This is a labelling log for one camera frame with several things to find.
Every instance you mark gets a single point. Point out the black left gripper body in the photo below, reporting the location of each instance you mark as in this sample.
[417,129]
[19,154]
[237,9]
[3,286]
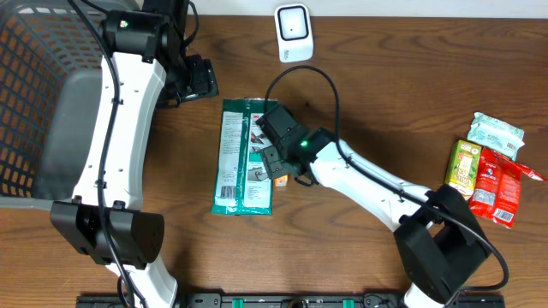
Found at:
[196,79]

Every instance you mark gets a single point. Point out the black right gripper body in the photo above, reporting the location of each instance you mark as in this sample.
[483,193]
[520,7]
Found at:
[275,162]

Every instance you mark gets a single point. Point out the orange juice carton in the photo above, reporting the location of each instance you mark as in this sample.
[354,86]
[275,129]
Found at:
[281,181]

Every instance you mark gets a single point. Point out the green white snack bag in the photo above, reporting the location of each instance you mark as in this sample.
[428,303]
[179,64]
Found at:
[242,187]

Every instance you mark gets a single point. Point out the green juice carton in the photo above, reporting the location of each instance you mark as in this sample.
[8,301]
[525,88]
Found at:
[462,169]

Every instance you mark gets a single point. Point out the light green tissue pack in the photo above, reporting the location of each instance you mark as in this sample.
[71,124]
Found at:
[496,134]

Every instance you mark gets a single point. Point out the red snack bag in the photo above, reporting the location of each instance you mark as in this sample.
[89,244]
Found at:
[497,190]

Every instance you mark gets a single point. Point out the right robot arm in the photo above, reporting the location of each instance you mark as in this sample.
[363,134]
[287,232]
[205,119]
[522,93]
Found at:
[437,236]

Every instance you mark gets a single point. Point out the white barcode scanner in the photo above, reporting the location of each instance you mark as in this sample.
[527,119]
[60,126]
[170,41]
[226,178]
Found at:
[294,33]

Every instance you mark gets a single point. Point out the grey plastic laundry basket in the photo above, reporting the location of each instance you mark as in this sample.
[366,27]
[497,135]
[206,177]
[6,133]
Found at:
[50,92]

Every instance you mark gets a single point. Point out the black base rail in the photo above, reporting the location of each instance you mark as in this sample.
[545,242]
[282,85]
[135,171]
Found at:
[370,300]

